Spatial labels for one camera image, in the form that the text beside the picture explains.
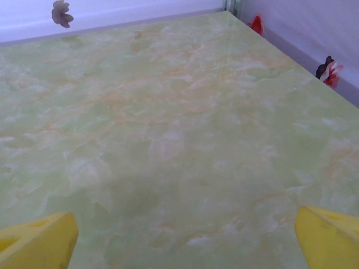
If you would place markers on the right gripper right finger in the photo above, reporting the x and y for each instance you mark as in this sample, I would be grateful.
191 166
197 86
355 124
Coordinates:
331 241

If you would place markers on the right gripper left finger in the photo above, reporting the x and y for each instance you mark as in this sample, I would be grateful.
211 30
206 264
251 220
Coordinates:
36 243

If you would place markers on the aluminium corner post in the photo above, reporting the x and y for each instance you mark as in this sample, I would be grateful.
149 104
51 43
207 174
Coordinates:
234 7

